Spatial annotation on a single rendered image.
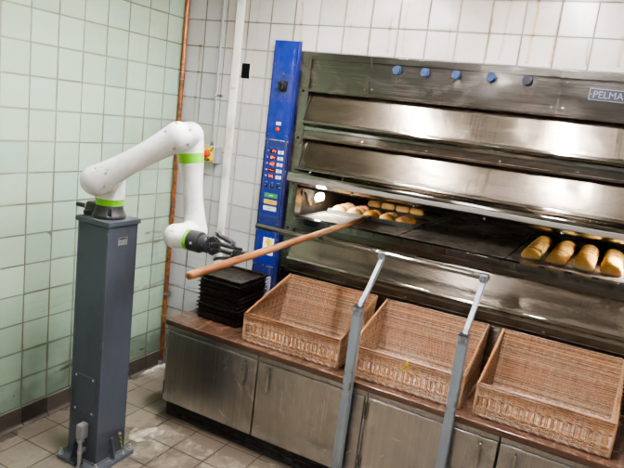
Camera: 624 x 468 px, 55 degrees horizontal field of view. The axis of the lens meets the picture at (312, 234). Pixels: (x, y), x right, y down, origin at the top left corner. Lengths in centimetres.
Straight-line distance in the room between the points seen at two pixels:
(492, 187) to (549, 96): 49
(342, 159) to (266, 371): 120
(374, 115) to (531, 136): 80
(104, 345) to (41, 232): 73
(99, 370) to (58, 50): 155
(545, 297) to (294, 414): 135
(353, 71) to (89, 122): 142
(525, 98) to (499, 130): 18
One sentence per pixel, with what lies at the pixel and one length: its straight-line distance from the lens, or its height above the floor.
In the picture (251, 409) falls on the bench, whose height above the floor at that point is 24.
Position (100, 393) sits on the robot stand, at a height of 39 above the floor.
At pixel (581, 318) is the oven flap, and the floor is 99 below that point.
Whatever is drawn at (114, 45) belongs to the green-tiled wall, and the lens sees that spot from 355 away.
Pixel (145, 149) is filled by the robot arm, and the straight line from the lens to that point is 259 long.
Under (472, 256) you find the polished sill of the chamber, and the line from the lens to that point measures 314.
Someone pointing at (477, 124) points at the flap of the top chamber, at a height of 181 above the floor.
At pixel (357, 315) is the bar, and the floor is 91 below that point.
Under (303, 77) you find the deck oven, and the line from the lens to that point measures 347.
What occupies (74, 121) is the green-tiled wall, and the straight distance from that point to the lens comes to 338.
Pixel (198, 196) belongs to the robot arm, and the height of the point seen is 135.
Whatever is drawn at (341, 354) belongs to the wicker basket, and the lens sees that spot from 299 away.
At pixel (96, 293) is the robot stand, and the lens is 291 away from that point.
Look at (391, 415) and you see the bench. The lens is 289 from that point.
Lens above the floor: 177
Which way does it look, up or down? 11 degrees down
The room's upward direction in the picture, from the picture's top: 7 degrees clockwise
